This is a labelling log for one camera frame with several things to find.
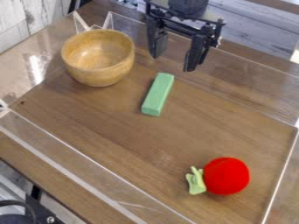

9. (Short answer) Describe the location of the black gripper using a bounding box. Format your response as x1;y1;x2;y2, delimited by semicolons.
144;0;225;72

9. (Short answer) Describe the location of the red plush tomato toy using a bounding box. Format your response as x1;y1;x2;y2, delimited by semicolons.
185;157;249;196

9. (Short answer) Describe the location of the black table clamp mount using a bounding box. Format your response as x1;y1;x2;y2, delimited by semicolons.
25;185;65;224

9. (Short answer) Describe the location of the clear acrylic table barrier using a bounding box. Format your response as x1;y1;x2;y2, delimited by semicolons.
0;12;299;224

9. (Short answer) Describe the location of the light wooden bowl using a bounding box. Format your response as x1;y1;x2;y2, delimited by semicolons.
60;29;136;87

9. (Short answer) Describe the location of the green rectangular block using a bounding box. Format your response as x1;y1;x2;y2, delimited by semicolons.
141;73;173;116

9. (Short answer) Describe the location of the black cable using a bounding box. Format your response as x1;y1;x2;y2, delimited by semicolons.
0;199;38;224

